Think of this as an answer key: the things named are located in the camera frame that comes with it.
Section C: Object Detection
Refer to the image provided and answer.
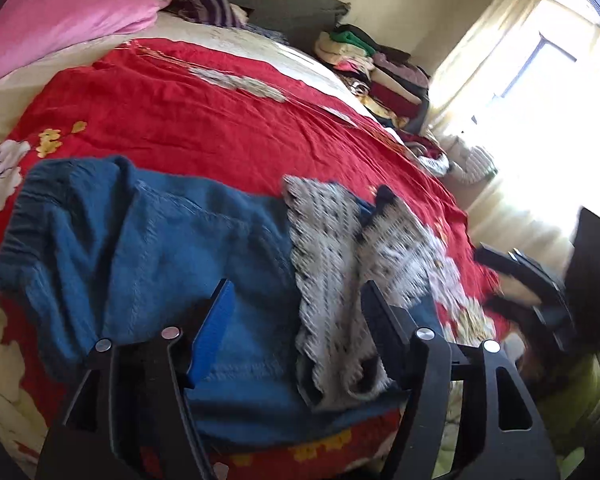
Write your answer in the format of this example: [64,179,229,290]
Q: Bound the pile of folded clothes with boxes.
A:
[314,24,431,131]

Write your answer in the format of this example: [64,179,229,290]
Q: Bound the grey padded headboard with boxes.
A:
[165,0,352,51]

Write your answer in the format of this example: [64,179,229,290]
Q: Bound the dark red garment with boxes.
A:
[405,135,448,168]

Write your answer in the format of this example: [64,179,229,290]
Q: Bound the purple striped cloth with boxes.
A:
[172,0,246,28]

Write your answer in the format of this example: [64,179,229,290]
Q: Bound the pale yellow curtain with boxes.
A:
[427,0,600,266]

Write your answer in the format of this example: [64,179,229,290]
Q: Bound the cream bed sheet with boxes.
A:
[0,10,396,161]

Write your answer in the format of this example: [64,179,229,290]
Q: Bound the blue denim pants lace hems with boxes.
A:
[0,155,451,448]

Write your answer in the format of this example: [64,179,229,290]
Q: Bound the green cloth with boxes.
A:
[432,350,600,480]

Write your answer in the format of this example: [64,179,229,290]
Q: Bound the white padded jacket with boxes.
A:
[440,137,496,183]

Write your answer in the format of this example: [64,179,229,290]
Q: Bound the red floral bedspread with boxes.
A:
[0,37,511,480]

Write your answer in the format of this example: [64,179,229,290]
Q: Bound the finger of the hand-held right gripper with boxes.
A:
[567,207,600,333]
[475,242,576,351]

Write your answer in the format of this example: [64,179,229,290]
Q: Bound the pink quilt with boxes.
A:
[0,0,161,91]

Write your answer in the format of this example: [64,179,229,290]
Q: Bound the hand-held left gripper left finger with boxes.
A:
[35,278,236,480]

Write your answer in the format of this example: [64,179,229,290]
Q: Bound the window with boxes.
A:
[500,30,578,101]

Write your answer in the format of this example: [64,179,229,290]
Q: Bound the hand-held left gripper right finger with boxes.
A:
[360,280,556,480]

